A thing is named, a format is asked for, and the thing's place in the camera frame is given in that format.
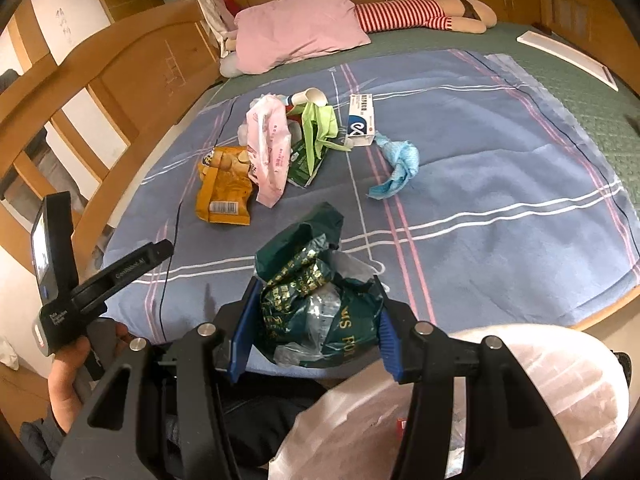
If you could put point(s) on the pink plastic bag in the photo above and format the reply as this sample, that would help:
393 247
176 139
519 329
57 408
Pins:
270 145

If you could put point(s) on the person's left hand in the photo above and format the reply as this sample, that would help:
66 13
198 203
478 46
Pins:
65 380

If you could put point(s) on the striped plush doll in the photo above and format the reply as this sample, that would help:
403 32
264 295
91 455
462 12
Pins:
400 12

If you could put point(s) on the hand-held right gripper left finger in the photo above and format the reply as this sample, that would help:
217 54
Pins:
242 330

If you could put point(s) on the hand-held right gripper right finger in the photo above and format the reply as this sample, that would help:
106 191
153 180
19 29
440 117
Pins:
391 350

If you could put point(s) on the blue plaid blanket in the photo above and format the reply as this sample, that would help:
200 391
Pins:
500 160

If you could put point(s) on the green bedspread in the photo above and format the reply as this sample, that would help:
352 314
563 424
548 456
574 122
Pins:
575 110

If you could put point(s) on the red cloth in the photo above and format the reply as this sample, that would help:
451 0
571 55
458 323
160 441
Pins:
231 10

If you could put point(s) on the blue face mask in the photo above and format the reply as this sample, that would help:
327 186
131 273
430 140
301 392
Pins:
400 165

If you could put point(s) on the wooden bed frame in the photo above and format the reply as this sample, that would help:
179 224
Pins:
150 50

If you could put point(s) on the white flat board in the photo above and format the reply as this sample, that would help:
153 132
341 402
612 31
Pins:
565 55

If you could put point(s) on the light green wrapper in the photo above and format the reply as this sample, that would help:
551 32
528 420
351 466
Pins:
320 122

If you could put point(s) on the pink pillow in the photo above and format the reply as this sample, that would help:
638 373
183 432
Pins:
295 25

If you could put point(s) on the white plush toy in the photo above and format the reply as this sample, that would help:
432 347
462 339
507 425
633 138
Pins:
212 20

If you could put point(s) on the green snack packet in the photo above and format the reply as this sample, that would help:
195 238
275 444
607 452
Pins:
300 162

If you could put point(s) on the white medicine box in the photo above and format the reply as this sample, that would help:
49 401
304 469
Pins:
361 120

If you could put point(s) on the dark green plastic bag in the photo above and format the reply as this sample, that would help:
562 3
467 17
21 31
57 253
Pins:
300 280

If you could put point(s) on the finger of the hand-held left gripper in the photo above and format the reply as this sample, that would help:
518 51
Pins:
125 272

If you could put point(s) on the white lined waste basket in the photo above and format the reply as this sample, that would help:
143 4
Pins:
540 400

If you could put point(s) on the orange snack packet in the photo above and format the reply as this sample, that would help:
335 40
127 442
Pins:
225 185

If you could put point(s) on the white paper cup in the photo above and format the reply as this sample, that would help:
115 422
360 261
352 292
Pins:
310 96

